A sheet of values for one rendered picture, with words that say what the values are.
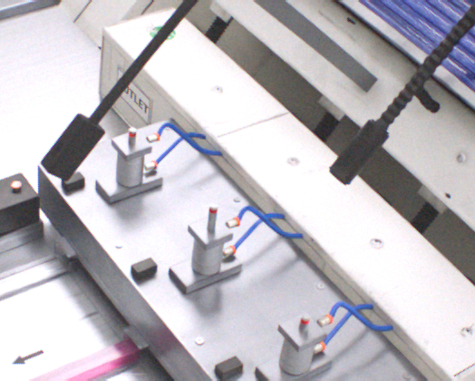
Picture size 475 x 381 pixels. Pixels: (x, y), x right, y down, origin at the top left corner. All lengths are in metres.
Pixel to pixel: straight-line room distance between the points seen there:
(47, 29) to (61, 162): 0.45
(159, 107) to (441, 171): 0.27
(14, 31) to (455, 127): 0.52
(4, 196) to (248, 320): 0.23
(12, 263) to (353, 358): 0.30
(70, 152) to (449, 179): 0.29
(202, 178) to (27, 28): 0.35
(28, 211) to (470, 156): 0.36
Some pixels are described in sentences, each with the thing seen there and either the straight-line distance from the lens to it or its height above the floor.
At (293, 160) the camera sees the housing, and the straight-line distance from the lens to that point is 0.91.
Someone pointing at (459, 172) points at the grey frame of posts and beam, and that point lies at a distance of 0.85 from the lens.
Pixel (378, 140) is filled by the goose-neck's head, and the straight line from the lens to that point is 0.72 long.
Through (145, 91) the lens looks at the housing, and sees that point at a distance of 1.00.
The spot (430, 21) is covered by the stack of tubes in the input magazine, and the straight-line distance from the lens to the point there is 0.87.
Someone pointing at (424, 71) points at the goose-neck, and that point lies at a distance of 0.72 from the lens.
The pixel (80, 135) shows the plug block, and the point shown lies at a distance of 0.74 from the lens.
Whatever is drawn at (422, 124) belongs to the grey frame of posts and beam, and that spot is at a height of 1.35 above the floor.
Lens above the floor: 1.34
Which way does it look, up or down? 9 degrees down
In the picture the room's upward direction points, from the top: 40 degrees clockwise
